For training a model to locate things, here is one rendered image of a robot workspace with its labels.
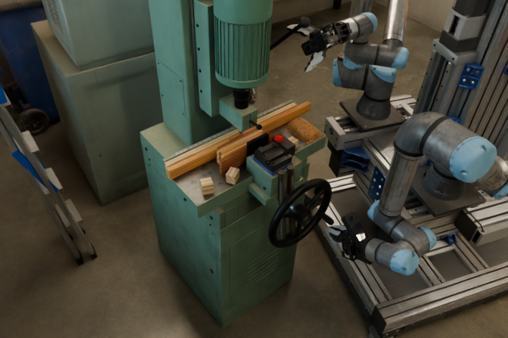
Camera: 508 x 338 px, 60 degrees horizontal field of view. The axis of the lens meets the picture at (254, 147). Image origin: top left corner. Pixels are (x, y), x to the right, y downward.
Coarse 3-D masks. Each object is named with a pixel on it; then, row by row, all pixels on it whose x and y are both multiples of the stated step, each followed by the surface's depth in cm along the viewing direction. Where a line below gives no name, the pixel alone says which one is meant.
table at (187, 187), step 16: (304, 144) 167; (320, 144) 172; (192, 176) 153; (208, 176) 153; (224, 176) 153; (240, 176) 153; (176, 192) 153; (192, 192) 147; (224, 192) 148; (240, 192) 154; (256, 192) 152; (192, 208) 146; (208, 208) 147
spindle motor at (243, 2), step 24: (216, 0) 127; (240, 0) 122; (264, 0) 125; (216, 24) 132; (240, 24) 127; (264, 24) 130; (216, 48) 138; (240, 48) 132; (264, 48) 136; (216, 72) 144; (240, 72) 137; (264, 72) 141
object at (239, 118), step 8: (232, 96) 160; (224, 104) 158; (232, 104) 156; (224, 112) 160; (232, 112) 155; (240, 112) 153; (248, 112) 153; (256, 112) 155; (232, 120) 158; (240, 120) 153; (248, 120) 155; (256, 120) 158; (240, 128) 155; (248, 128) 157
